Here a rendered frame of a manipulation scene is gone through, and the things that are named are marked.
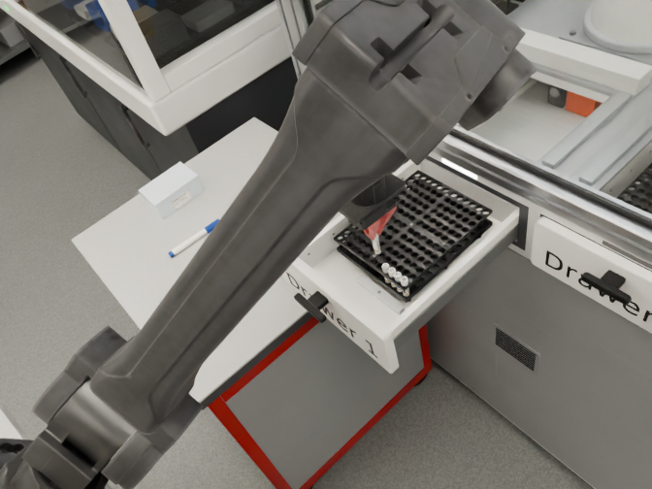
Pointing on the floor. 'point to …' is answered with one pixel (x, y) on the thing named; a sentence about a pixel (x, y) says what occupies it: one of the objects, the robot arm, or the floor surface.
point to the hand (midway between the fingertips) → (373, 232)
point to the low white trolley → (255, 331)
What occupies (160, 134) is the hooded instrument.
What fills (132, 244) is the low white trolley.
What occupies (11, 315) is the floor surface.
